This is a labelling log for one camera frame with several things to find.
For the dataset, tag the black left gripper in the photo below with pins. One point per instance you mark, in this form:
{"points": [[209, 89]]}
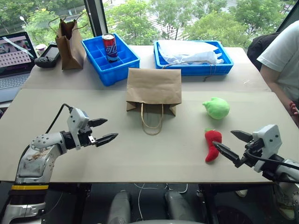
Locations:
{"points": [[87, 137]]}

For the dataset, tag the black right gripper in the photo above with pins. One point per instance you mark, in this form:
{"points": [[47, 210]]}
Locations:
{"points": [[251, 151]]}

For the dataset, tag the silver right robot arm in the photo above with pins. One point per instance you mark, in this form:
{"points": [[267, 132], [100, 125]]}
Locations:
{"points": [[283, 170]]}

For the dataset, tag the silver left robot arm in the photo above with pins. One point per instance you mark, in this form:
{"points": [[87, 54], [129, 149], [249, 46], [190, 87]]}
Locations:
{"points": [[35, 158]]}

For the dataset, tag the flat brown paper bag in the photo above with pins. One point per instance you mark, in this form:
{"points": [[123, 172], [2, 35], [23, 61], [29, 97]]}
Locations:
{"points": [[154, 89]]}

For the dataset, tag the red plush chili pepper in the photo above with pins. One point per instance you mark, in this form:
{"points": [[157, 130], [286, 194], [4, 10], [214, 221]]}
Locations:
{"points": [[212, 144]]}

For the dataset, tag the green plush vegetable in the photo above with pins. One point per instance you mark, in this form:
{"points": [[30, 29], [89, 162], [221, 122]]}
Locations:
{"points": [[217, 108]]}

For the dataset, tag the blue divided plastic crate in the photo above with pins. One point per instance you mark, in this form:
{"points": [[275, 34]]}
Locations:
{"points": [[109, 60]]}

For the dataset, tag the grey robot left leg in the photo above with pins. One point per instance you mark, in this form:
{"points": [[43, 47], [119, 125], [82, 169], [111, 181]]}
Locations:
{"points": [[119, 207]]}

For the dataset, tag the grey robot leg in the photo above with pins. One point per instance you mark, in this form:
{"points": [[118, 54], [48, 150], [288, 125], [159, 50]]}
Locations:
{"points": [[119, 207], [177, 205]]}

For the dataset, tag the red and blue soda can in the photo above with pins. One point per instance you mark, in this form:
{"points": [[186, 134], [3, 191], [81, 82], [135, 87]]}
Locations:
{"points": [[109, 47]]}

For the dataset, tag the grey robot right leg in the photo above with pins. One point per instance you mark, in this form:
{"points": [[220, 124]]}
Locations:
{"points": [[177, 205]]}

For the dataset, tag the blue shallow plastic crate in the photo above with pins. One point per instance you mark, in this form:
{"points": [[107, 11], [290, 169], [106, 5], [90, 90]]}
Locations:
{"points": [[194, 67]]}

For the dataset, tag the black handheld controller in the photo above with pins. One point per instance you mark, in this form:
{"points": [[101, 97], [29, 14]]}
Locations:
{"points": [[47, 57]]}

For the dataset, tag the person in white shirt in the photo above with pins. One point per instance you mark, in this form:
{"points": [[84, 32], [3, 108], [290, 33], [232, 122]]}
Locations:
{"points": [[280, 63]]}

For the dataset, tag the white plastic bags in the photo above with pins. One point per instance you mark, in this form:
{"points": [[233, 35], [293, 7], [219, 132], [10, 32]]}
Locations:
{"points": [[191, 52]]}

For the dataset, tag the white paper cup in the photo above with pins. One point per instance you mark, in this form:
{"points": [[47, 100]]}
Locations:
{"points": [[41, 49]]}

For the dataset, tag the grey laptop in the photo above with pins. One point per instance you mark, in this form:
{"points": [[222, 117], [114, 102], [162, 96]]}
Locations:
{"points": [[12, 63]]}

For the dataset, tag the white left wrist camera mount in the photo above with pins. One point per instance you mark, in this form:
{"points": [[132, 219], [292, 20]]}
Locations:
{"points": [[77, 124]]}

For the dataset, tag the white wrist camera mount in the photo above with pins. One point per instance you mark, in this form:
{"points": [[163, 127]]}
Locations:
{"points": [[267, 144], [77, 124]]}

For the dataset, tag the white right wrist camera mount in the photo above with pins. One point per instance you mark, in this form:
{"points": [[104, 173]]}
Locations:
{"points": [[267, 144]]}

